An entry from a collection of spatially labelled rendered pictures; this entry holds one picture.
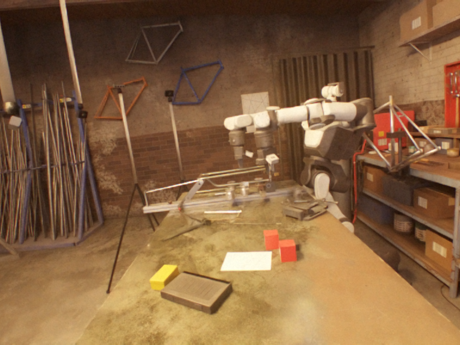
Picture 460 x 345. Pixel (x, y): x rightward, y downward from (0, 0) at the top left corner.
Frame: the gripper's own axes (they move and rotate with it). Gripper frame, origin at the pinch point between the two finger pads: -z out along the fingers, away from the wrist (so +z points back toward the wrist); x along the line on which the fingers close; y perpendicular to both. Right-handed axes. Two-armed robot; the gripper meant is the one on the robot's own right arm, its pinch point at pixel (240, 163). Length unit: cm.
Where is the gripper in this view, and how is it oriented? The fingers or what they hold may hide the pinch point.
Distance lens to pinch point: 143.4
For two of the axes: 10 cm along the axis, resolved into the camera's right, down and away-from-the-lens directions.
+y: -9.9, 1.4, 0.4
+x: 0.1, -1.7, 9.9
